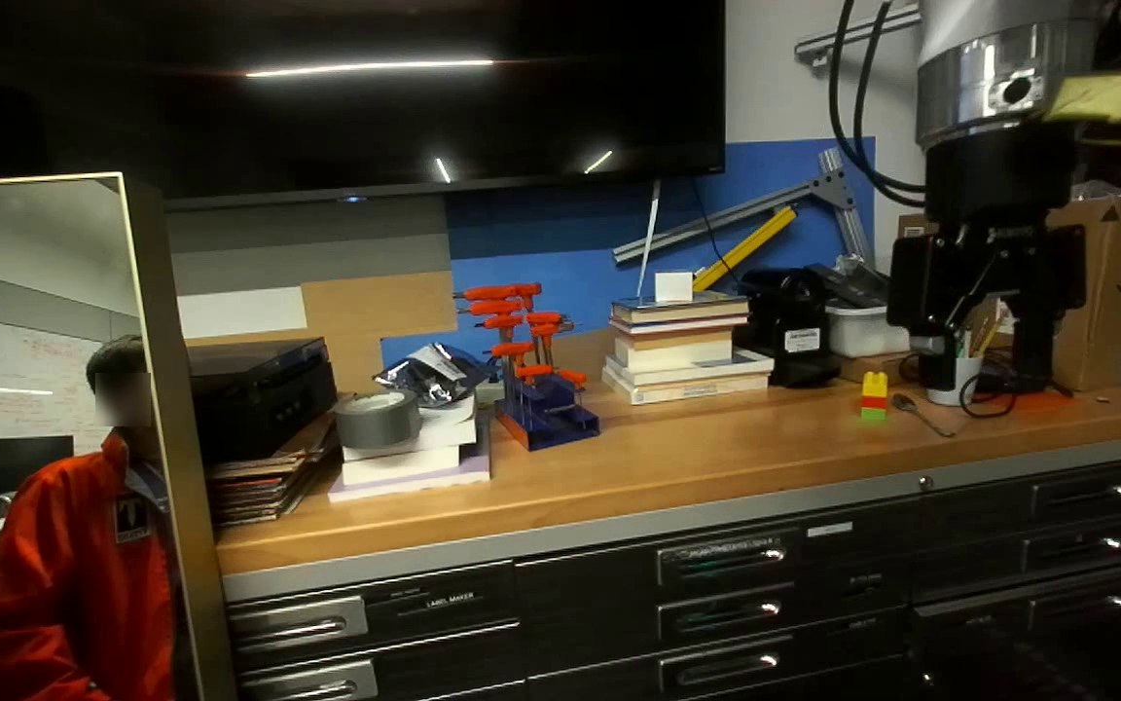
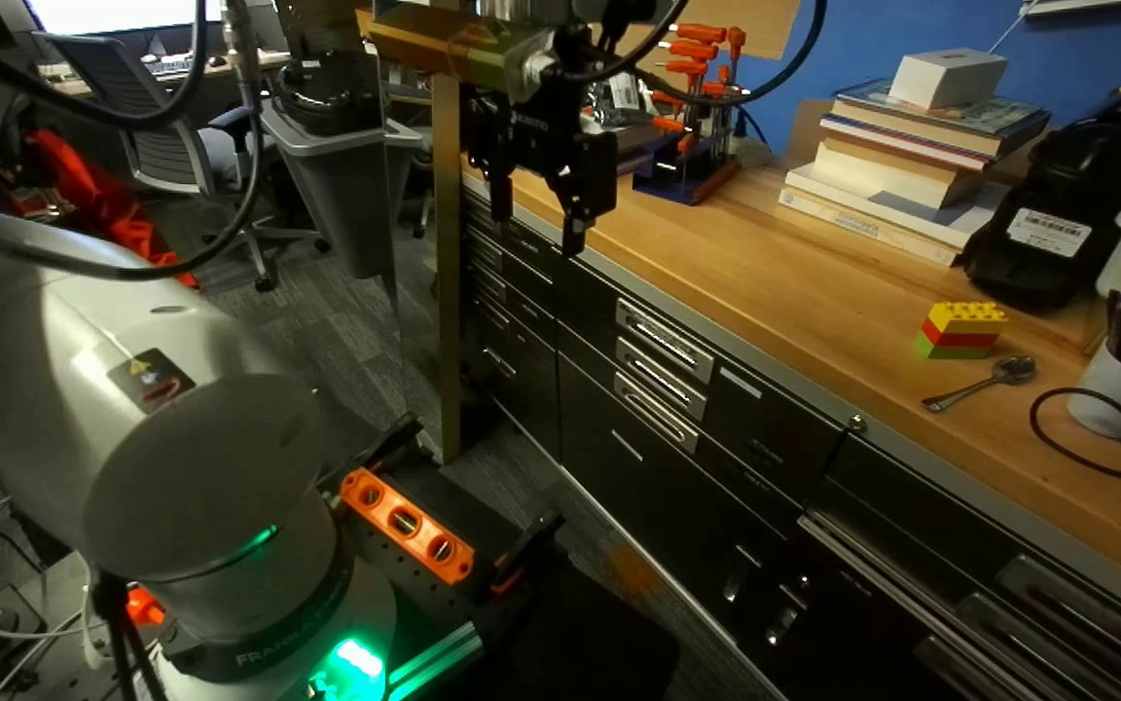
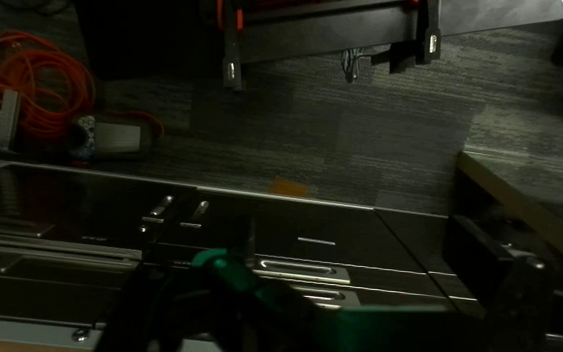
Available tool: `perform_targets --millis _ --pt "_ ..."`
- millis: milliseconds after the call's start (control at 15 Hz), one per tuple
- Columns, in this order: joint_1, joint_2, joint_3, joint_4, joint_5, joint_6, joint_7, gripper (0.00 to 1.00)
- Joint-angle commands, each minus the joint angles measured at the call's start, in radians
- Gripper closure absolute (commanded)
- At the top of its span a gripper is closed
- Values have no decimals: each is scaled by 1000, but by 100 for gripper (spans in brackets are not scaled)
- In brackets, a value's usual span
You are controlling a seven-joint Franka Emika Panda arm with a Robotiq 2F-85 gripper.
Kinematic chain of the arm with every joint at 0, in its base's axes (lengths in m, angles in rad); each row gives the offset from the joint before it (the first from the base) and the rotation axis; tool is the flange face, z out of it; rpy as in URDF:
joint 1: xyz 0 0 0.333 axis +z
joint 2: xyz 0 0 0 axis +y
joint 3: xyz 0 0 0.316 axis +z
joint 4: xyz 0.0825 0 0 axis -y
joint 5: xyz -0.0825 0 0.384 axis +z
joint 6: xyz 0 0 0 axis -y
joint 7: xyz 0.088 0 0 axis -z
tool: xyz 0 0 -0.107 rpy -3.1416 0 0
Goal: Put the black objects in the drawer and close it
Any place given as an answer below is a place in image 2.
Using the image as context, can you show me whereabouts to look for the grey trash bin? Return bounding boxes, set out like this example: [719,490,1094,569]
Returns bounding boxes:
[248,55,398,285]

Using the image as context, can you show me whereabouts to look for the small white box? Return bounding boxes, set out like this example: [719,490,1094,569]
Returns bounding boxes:
[887,45,1011,118]

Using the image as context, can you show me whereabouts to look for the yellow red green toy bricks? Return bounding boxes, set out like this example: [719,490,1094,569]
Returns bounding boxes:
[918,297,1011,362]

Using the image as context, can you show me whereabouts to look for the red lit button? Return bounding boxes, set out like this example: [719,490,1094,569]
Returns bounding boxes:
[119,585,174,636]

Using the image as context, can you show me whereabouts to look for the stack of books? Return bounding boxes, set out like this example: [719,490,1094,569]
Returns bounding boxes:
[776,80,1055,251]

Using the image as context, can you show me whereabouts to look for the computer monitor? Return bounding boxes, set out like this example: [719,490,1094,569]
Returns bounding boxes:
[22,0,204,39]

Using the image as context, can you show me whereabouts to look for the green object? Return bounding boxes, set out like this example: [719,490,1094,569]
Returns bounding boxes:
[383,620,492,701]

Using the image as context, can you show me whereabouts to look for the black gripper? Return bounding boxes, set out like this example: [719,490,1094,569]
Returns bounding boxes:
[458,75,627,259]

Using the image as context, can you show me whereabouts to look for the black cable loop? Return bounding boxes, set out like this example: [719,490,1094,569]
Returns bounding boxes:
[1026,381,1121,488]

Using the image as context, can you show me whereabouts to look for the black device with white label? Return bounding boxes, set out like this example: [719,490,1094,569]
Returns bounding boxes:
[948,92,1121,314]

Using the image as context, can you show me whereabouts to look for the black drawer cabinet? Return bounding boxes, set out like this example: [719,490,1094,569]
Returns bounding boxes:
[458,179,1121,701]

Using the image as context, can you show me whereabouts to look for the office chair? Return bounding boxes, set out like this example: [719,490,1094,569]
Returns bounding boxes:
[118,97,336,297]

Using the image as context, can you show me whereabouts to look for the orange hex keys blue stand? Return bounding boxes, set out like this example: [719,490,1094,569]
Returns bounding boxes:
[633,19,754,205]

